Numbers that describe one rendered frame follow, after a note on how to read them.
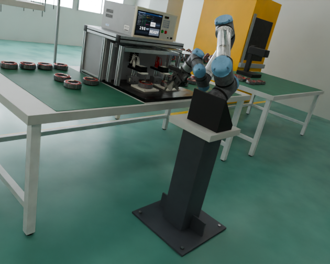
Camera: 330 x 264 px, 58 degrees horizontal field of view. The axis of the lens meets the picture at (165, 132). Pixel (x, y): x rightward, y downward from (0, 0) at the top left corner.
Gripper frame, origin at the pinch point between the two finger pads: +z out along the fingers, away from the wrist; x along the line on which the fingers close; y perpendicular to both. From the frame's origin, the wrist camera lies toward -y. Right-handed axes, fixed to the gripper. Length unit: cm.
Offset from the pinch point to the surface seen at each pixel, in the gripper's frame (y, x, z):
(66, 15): -570, 300, 337
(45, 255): 58, -92, 64
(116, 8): -71, -8, -8
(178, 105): 9.4, 11.1, 8.3
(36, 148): 15, -91, 25
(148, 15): -52, 3, -20
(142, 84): -15.8, -5.3, 13.2
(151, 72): -40, 29, 25
